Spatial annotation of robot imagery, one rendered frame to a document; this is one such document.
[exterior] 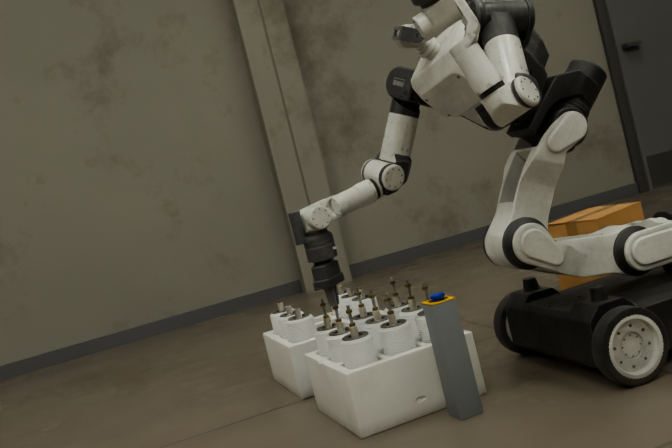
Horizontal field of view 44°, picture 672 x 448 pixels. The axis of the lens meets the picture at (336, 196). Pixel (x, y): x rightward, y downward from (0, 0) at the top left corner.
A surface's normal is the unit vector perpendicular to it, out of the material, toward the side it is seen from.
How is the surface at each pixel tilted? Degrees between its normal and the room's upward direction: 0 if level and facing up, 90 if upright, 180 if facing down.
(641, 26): 90
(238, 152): 90
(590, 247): 90
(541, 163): 113
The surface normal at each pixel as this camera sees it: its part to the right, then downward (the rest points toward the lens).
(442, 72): -0.86, 0.22
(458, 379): 0.32, -0.04
